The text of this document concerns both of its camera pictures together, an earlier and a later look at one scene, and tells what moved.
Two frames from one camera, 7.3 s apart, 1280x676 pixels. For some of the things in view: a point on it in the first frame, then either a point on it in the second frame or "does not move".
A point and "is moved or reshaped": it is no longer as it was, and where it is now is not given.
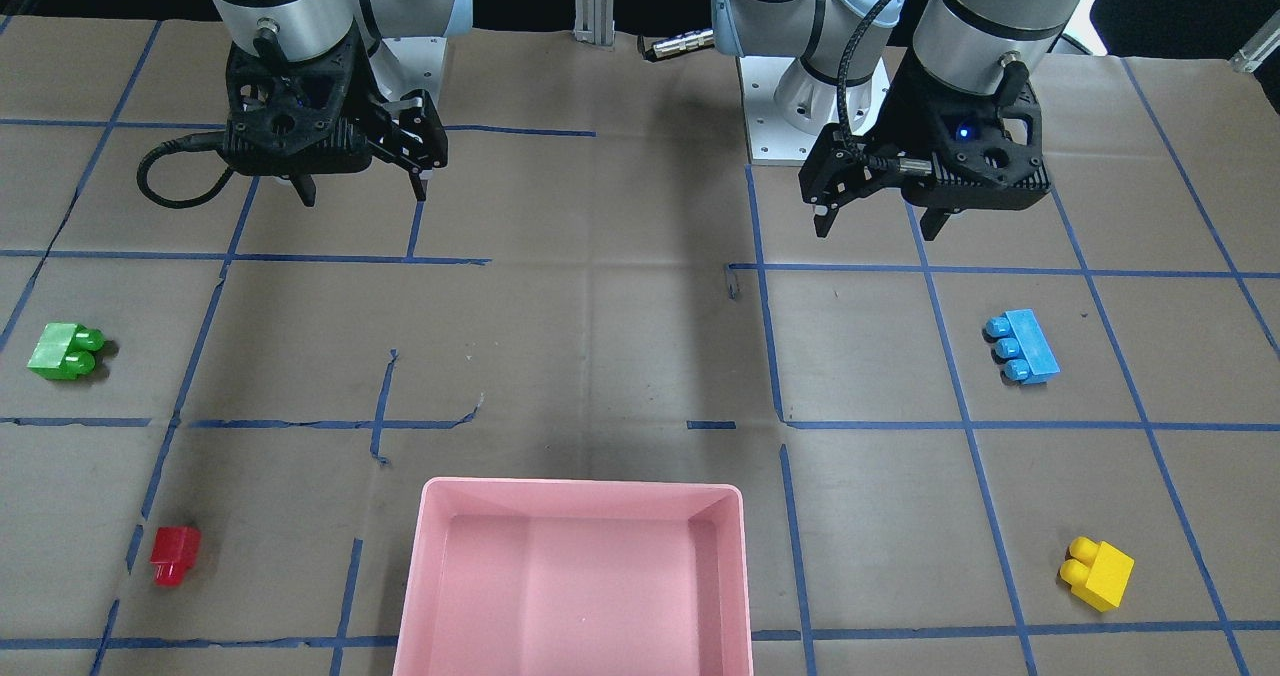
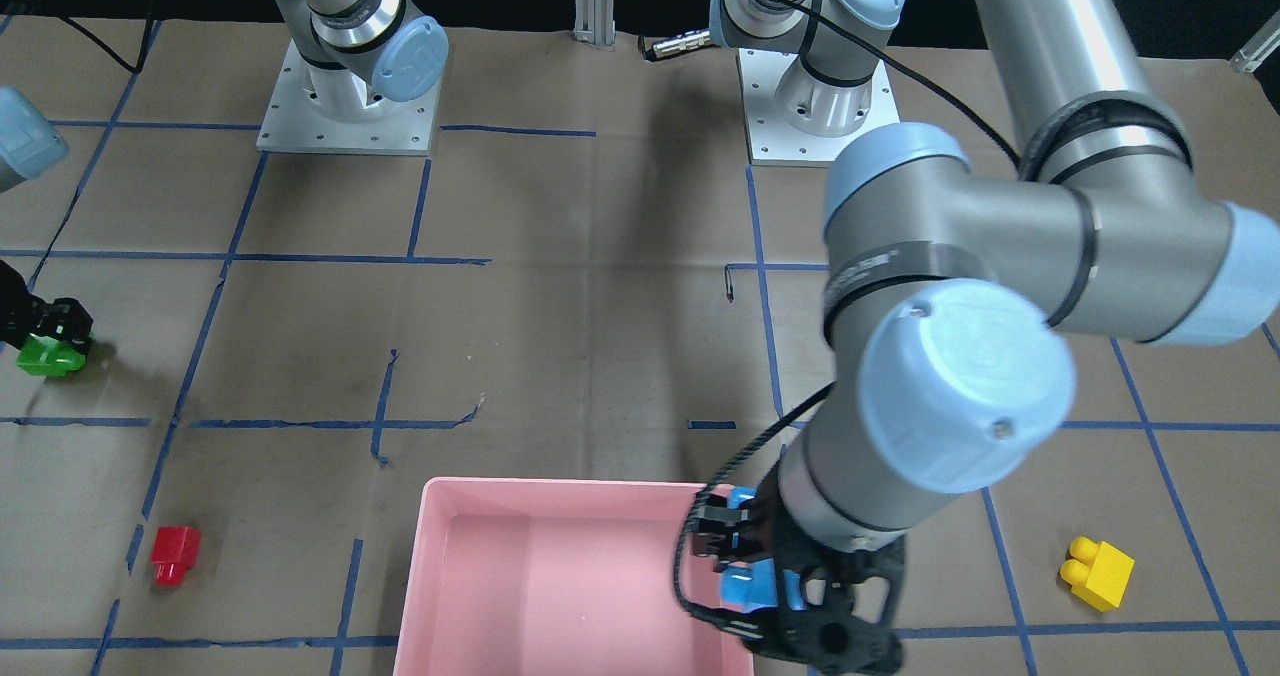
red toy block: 173,553 does not move
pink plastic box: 568,576 does not move
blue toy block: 1020,348 is moved or reshaped
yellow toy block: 1097,572 does not move
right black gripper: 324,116 -> 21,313
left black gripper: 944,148 -> 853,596
